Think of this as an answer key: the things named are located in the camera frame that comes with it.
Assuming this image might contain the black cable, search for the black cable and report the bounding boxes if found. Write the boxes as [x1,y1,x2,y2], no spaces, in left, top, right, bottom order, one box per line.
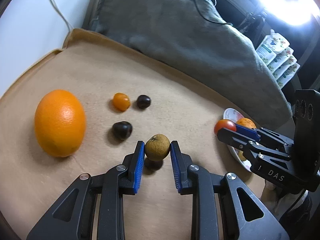
[188,0,234,27]

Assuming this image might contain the beige fleece blanket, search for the beige fleece blanket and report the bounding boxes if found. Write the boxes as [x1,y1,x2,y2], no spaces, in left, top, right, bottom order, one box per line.
[1,29,265,239]

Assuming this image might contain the dark plum large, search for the dark plum large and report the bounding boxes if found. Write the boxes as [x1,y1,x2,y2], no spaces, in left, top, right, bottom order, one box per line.
[112,121,133,140]

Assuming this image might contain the white floral plate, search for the white floral plate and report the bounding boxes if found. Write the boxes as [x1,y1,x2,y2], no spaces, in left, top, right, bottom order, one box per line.
[223,108,251,172]

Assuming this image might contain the small orange kumquat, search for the small orange kumquat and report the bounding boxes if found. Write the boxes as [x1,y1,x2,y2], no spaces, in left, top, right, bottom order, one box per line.
[112,93,131,112]

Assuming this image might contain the red cherry tomato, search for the red cherry tomato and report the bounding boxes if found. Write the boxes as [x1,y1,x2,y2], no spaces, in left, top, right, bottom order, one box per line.
[214,119,236,135]

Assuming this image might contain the small mandarin orange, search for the small mandarin orange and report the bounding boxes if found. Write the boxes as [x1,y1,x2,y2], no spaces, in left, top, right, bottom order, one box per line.
[236,118,256,129]

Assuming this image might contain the white cable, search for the white cable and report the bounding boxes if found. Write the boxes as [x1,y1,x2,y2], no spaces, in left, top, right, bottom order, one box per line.
[44,0,74,32]

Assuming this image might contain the floral tissue packs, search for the floral tissue packs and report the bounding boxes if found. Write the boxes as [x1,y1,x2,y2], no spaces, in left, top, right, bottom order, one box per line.
[256,29,300,89]

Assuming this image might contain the grey cushion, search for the grey cushion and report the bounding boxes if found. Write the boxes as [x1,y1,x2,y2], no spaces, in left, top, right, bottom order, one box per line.
[82,0,292,129]

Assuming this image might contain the large orange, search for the large orange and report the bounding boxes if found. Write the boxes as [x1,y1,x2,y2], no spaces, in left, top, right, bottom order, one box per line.
[34,89,86,158]

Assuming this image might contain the dark cherry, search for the dark cherry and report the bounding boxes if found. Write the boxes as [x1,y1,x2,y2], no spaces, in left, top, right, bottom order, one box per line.
[144,158,163,171]
[136,95,151,109]

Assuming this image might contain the brown longan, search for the brown longan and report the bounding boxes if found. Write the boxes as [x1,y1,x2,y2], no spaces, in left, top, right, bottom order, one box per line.
[238,151,246,161]
[145,134,170,161]

